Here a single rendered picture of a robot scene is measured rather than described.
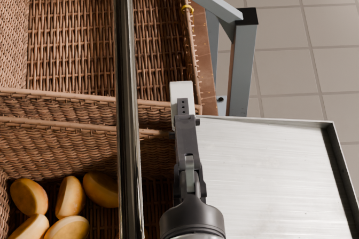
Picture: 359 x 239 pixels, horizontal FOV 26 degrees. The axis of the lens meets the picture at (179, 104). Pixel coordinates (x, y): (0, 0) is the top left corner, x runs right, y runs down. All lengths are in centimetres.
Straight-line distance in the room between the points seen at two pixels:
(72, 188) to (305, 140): 49
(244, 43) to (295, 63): 118
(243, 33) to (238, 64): 9
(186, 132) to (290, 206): 63
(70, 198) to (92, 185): 5
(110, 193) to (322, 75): 123
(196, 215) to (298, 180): 72
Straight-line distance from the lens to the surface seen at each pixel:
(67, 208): 157
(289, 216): 152
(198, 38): 191
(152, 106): 157
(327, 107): 255
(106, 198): 158
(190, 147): 91
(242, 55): 150
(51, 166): 161
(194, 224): 87
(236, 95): 160
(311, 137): 165
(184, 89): 101
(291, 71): 263
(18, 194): 162
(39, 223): 156
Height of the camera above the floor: 200
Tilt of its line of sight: 53 degrees down
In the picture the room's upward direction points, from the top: straight up
